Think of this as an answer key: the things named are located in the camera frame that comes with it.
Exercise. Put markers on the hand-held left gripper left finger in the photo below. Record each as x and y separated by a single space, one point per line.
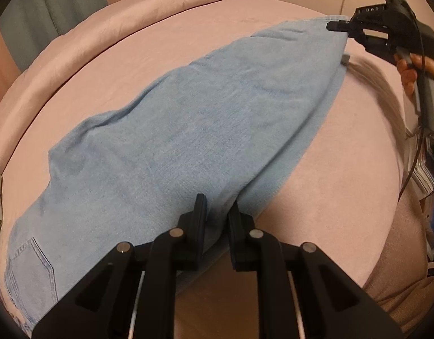
200 219

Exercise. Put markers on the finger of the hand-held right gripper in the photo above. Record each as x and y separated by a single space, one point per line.
338 25

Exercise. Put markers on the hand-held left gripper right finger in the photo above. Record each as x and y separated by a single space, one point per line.
233 233

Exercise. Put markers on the light blue denim pants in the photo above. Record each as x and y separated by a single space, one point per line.
188 120

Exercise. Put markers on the person's right hand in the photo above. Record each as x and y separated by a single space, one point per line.
407 77

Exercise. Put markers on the mauve knit cloth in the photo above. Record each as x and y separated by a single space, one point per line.
397 254

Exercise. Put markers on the pink bed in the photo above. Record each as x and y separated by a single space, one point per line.
132 60

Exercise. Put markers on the pink duvet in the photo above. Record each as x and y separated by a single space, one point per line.
97 21

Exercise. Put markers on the grey-green curtain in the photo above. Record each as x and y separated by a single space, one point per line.
44 0

